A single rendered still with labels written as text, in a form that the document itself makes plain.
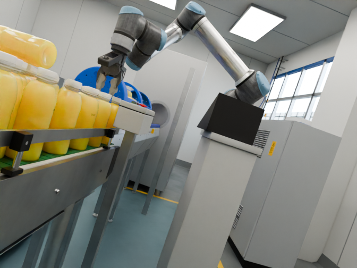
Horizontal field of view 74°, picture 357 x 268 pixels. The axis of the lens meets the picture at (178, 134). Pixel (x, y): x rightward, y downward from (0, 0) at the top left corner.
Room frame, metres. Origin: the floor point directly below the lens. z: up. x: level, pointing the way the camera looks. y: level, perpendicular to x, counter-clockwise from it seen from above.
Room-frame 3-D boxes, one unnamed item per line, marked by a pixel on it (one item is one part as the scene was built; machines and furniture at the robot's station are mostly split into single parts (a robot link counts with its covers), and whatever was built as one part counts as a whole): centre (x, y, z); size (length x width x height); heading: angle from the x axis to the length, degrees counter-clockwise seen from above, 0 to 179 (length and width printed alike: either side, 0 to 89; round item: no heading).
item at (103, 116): (0.91, 0.31, 0.99); 0.07 x 0.07 x 0.19
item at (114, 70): (1.01, 0.34, 1.24); 0.09 x 0.08 x 0.12; 178
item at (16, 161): (0.44, 0.27, 0.94); 0.03 x 0.02 x 0.08; 178
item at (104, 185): (2.22, 0.49, 0.31); 0.06 x 0.06 x 0.63; 88
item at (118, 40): (1.00, 0.34, 1.32); 0.10 x 0.09 x 0.05; 88
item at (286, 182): (3.27, -1.06, 0.72); 2.15 x 0.54 x 1.45; 6
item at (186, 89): (2.64, 0.08, 0.85); 0.06 x 0.06 x 1.70; 88
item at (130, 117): (0.95, 0.18, 1.05); 0.20 x 0.10 x 0.10; 178
